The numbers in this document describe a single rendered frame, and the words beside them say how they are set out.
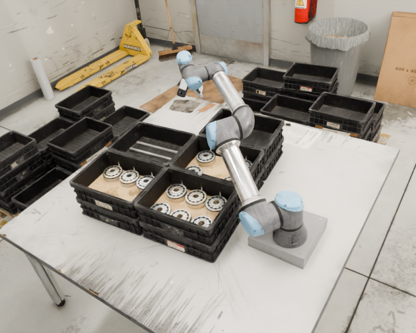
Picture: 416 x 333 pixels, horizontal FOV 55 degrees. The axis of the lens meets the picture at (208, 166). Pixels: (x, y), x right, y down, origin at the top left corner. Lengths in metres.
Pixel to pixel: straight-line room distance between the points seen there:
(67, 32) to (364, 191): 4.15
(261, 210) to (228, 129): 0.38
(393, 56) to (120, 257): 3.28
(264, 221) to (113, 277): 0.72
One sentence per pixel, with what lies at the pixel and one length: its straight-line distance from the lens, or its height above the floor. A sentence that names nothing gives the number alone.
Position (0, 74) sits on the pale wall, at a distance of 4.98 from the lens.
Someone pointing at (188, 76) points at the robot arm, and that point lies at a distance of 2.03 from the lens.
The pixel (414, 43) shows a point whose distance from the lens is 4.30.
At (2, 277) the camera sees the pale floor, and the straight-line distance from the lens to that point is 3.16.
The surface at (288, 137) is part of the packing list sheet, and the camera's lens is 2.55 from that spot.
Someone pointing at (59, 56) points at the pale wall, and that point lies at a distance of 5.37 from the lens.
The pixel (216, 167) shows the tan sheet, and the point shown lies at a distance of 2.12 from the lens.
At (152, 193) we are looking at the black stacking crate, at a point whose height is 0.89.
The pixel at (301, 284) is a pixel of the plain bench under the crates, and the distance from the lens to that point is 1.78.
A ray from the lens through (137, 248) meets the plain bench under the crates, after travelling 1.97.
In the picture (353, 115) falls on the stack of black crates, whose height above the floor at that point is 0.49.
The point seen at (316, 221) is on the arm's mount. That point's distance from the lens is 1.93.
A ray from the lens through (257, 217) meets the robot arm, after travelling 1.64.
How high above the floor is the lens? 2.16
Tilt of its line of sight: 38 degrees down
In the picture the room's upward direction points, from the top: 7 degrees counter-clockwise
